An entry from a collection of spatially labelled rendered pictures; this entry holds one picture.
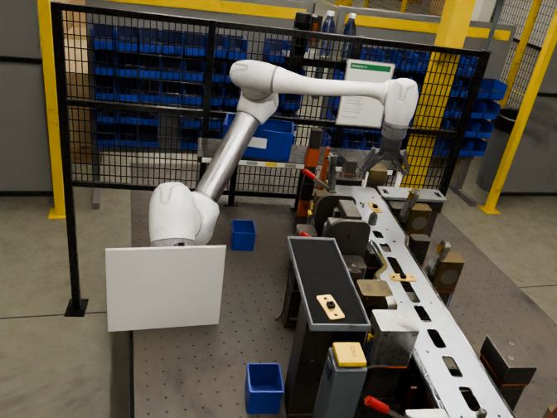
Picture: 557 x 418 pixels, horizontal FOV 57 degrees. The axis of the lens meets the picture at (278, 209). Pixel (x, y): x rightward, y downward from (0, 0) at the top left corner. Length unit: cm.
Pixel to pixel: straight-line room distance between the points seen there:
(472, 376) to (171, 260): 91
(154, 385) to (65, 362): 115
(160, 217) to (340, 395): 92
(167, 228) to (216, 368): 49
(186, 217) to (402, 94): 86
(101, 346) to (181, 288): 114
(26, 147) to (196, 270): 221
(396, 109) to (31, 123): 243
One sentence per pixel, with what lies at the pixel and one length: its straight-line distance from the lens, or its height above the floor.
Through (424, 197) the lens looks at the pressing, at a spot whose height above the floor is 100.
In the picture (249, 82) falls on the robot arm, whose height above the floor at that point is 140.
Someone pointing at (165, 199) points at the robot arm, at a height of 106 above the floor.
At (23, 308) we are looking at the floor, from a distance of 309.
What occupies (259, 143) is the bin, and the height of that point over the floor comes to 110.
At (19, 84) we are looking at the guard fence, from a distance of 356.
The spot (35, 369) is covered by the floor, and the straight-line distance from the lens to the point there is 274.
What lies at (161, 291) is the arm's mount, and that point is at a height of 85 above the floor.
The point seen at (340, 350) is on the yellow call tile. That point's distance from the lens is 113.
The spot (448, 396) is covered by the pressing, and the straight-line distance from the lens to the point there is 137.
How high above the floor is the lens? 191
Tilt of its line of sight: 28 degrees down
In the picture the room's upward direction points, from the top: 8 degrees clockwise
